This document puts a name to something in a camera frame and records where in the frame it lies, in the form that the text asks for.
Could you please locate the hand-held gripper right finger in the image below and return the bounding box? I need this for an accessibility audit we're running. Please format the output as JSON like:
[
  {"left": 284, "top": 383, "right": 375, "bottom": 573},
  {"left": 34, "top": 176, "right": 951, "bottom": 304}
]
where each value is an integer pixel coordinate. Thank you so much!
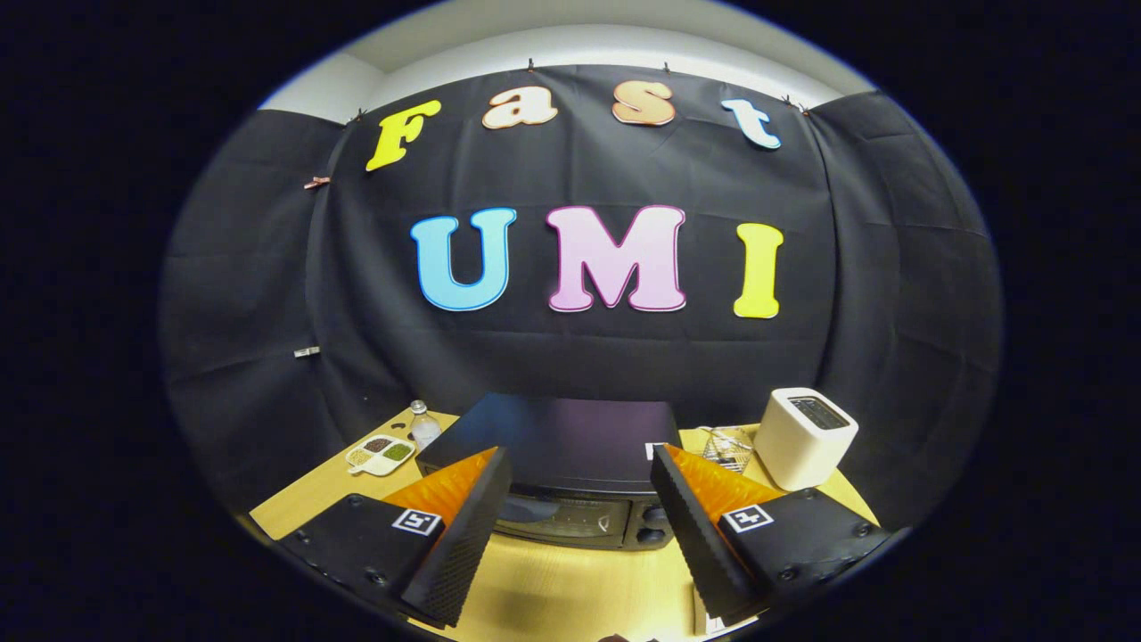
[{"left": 649, "top": 443, "right": 893, "bottom": 625}]

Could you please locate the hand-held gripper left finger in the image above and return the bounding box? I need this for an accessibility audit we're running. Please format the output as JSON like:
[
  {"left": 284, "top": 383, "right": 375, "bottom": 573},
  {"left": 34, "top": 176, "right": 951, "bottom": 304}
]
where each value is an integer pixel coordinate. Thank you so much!
[{"left": 276, "top": 446, "right": 513, "bottom": 628}]

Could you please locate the black toaster oven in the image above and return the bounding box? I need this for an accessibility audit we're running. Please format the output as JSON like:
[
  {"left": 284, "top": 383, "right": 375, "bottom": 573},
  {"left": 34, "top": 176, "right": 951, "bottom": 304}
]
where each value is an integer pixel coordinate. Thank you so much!
[{"left": 415, "top": 392, "right": 683, "bottom": 551}]

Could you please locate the white pop-up toaster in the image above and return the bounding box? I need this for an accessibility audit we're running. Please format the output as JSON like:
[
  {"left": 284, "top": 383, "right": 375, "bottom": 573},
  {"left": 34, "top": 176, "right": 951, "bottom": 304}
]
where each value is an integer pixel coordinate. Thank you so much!
[{"left": 753, "top": 387, "right": 859, "bottom": 492}]

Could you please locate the white plastic tray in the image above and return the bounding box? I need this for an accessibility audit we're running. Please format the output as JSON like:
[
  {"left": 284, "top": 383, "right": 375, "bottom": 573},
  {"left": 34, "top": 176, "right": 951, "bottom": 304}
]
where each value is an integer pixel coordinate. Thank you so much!
[{"left": 694, "top": 584, "right": 727, "bottom": 636}]

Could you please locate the clear plastic bottle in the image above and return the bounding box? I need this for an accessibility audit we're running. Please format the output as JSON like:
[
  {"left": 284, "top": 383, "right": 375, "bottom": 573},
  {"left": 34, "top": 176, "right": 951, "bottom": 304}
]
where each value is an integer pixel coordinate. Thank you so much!
[{"left": 408, "top": 399, "right": 443, "bottom": 449}]

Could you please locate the divided dish of spices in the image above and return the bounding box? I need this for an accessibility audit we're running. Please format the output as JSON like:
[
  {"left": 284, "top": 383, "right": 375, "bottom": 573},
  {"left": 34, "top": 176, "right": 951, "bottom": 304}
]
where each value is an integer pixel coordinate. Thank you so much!
[{"left": 345, "top": 433, "right": 417, "bottom": 477}]

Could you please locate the wire metal basket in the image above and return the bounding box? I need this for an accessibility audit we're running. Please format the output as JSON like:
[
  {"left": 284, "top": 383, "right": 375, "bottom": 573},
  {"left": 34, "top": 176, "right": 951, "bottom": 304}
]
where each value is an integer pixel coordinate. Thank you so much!
[{"left": 700, "top": 425, "right": 759, "bottom": 473}]

